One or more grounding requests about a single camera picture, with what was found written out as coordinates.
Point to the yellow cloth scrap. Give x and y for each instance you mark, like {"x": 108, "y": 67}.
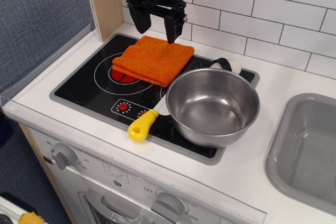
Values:
{"x": 31, "y": 218}

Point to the grey oven knob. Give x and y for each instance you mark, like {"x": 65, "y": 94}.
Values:
{"x": 63, "y": 156}
{"x": 168, "y": 207}

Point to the white toy oven front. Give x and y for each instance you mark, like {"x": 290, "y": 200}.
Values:
{"x": 98, "y": 192}

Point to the stainless steel pot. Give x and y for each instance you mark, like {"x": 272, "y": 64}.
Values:
{"x": 211, "y": 107}

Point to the yellow handled spatula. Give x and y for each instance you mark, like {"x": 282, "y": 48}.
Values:
{"x": 139, "y": 129}

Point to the white toy with black band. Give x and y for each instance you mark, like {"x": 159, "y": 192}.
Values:
{"x": 228, "y": 64}

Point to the orange towel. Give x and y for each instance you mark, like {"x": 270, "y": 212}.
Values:
{"x": 153, "y": 60}

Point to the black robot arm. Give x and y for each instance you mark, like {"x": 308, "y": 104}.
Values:
{"x": 172, "y": 11}

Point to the grey right oven knob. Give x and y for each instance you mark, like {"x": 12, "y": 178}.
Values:
{"x": 168, "y": 207}

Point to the grey left oven knob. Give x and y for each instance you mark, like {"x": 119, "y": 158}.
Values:
{"x": 63, "y": 156}

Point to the wooden side post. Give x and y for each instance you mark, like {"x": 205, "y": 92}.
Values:
{"x": 108, "y": 17}

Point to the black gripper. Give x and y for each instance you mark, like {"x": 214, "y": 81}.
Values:
{"x": 171, "y": 10}

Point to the grey sink basin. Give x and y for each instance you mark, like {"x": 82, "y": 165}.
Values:
{"x": 301, "y": 160}

